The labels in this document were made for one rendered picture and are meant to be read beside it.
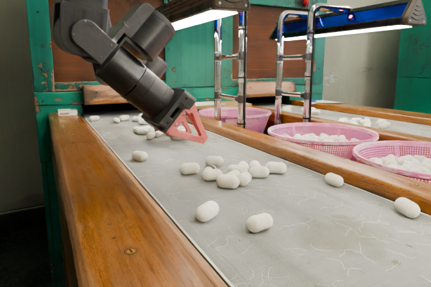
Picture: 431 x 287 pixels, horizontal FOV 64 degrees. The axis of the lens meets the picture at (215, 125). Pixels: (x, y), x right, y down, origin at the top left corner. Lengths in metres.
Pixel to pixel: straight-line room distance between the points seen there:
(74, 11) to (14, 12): 1.74
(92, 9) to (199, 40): 1.08
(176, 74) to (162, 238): 1.17
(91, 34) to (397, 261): 0.43
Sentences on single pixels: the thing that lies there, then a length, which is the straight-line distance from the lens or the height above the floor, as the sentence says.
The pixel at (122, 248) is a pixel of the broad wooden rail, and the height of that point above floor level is 0.76.
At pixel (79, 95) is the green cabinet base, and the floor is 0.82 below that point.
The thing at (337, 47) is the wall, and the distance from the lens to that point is 3.39.
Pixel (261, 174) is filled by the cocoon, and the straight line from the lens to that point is 0.60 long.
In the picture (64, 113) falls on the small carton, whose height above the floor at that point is 0.77.
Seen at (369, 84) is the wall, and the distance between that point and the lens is 3.78.
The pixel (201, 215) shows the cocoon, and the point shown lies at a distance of 0.43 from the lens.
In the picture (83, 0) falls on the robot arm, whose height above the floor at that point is 1.01.
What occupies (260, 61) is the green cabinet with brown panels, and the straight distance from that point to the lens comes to 1.69.
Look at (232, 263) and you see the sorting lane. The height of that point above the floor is 0.74.
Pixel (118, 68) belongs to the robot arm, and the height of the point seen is 0.93.
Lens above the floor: 0.93
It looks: 10 degrees down
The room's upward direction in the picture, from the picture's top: straight up
